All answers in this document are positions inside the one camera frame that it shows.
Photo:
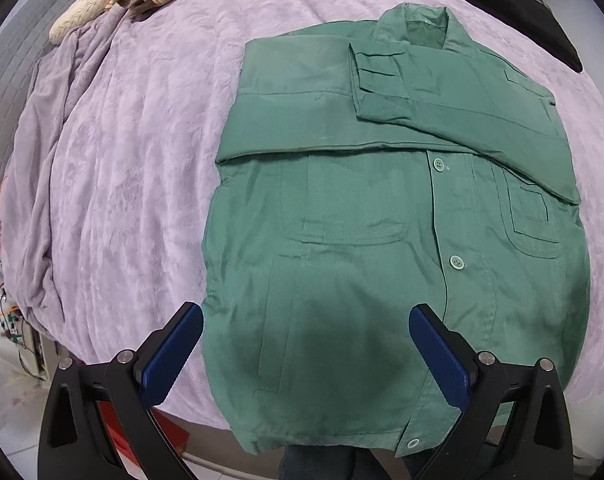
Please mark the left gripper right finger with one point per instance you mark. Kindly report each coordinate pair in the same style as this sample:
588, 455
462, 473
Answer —
513, 421

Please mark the black folded garment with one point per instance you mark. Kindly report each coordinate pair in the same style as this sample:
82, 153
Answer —
535, 21

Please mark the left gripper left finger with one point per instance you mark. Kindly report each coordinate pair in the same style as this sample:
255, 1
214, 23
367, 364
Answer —
74, 439

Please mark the green work jacket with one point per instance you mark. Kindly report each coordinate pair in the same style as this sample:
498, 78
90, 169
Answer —
367, 167

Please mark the lavender plush bed blanket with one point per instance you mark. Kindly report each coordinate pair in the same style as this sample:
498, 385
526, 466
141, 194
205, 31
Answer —
105, 198

